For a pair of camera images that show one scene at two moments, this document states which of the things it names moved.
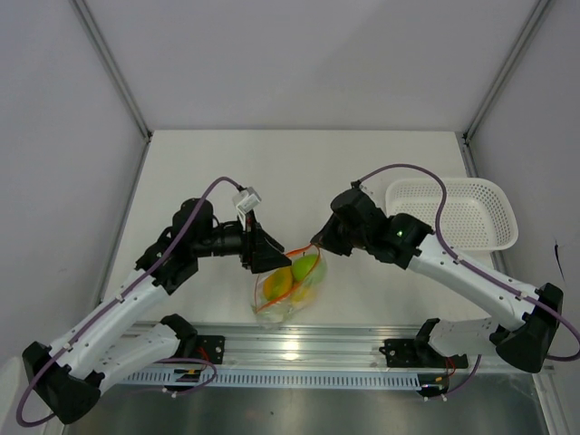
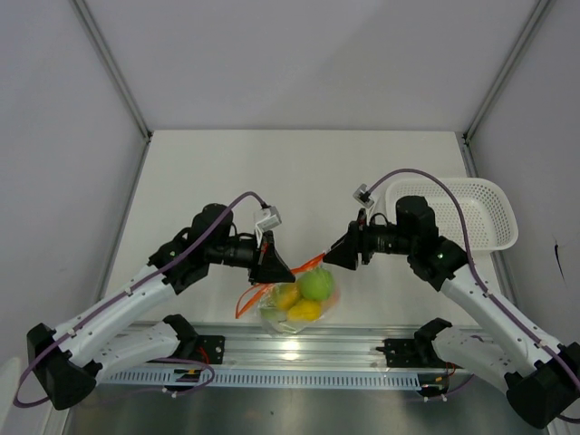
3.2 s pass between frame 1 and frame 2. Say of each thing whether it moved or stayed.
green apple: moved
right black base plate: stayed
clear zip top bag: moved
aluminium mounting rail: stayed
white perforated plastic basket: stayed
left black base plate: stayed
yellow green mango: moved
